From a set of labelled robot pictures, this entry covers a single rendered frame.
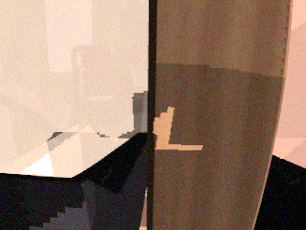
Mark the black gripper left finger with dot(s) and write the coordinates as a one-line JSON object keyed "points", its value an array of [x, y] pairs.
{"points": [[107, 196]]}

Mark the wooden rail with metal hooks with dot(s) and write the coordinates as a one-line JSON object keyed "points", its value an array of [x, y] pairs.
{"points": [[216, 79]]}

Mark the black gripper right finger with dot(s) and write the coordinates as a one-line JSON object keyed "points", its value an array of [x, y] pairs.
{"points": [[283, 205]]}

